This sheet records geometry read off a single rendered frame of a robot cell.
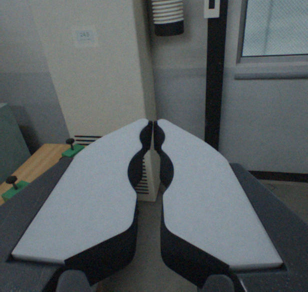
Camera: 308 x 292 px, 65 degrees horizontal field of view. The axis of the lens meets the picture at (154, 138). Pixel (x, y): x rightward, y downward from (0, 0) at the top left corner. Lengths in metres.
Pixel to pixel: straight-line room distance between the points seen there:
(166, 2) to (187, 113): 0.70
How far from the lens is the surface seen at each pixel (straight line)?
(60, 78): 1.48
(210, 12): 1.38
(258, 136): 1.77
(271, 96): 1.65
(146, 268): 1.50
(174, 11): 1.33
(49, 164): 1.45
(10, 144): 1.98
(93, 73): 1.37
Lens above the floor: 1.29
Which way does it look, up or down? 32 degrees down
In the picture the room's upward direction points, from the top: 6 degrees counter-clockwise
